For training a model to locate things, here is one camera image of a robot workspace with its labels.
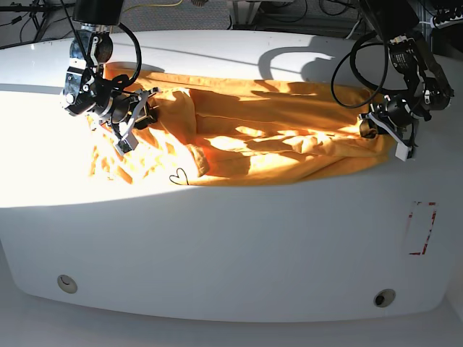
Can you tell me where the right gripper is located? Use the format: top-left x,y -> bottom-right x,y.
97,87 -> 160,142

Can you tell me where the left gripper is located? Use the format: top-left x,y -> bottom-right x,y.
359,95 -> 419,147

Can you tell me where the orange T-shirt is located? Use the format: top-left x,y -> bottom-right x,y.
90,71 -> 395,186

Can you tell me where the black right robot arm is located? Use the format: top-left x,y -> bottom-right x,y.
62,1 -> 159,154

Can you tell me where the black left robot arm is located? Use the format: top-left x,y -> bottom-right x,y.
344,1 -> 454,161

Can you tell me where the red tape rectangle marking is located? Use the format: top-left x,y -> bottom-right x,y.
404,201 -> 438,256

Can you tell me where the white power strip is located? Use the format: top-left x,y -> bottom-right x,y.
430,7 -> 463,29

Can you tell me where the right table grommet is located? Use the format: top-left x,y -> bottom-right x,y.
373,288 -> 396,308

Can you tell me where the table grommet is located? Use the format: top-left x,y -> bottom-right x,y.
57,275 -> 77,294
373,288 -> 396,308

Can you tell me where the left table grommet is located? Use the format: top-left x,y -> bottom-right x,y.
57,275 -> 77,294

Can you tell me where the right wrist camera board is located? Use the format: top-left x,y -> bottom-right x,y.
114,133 -> 138,156

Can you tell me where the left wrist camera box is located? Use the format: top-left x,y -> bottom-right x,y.
395,143 -> 415,162

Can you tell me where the yellow cable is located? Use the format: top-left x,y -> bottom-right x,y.
122,0 -> 183,14

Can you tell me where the aluminium frame profile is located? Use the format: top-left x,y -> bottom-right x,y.
226,1 -> 262,25

